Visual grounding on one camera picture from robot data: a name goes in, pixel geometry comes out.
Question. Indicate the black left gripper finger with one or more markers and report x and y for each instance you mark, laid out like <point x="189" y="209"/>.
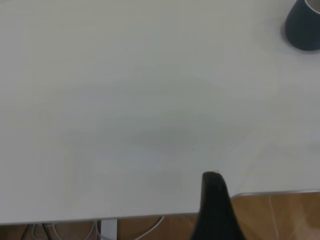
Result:
<point x="215" y="215"/>

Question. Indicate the white table leg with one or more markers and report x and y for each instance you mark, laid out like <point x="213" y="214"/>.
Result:
<point x="109" y="230"/>

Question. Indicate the dark blue ceramic mug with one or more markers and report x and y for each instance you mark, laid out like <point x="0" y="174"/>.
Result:
<point x="302" y="30"/>

